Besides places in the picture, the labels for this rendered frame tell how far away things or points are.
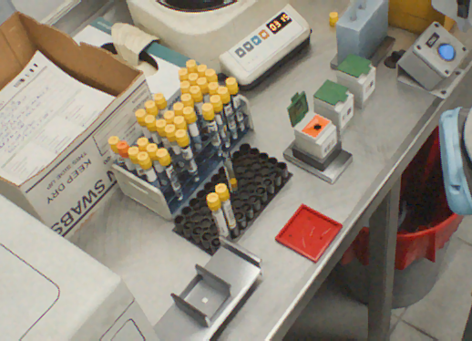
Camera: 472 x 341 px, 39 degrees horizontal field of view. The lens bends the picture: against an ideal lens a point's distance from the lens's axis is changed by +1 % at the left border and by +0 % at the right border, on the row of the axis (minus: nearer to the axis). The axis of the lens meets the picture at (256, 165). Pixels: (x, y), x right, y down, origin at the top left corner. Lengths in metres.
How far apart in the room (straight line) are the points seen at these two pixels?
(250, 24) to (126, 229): 0.39
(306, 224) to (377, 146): 0.17
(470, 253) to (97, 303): 1.47
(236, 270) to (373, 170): 0.26
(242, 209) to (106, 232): 0.20
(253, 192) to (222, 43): 0.27
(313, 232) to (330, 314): 0.92
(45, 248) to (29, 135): 0.46
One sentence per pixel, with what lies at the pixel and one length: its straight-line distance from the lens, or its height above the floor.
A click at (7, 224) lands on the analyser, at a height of 1.17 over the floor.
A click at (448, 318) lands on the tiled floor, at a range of 1.85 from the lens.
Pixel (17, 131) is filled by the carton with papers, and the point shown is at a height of 0.94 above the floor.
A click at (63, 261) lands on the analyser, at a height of 1.17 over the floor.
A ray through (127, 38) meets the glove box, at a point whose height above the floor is 0.97.
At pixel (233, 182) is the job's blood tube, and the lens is 0.93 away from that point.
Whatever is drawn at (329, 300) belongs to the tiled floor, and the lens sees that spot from 1.85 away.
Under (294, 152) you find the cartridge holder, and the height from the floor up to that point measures 0.90.
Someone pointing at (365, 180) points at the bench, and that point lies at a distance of 0.98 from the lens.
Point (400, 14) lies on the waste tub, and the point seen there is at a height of 0.91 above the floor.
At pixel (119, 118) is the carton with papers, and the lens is 0.97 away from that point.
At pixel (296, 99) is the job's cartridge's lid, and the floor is 0.99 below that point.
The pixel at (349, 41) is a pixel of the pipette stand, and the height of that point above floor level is 0.95.
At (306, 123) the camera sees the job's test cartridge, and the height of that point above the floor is 0.95.
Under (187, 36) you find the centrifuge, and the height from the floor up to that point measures 0.98.
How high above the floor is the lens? 1.67
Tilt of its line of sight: 52 degrees down
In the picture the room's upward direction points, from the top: 12 degrees counter-clockwise
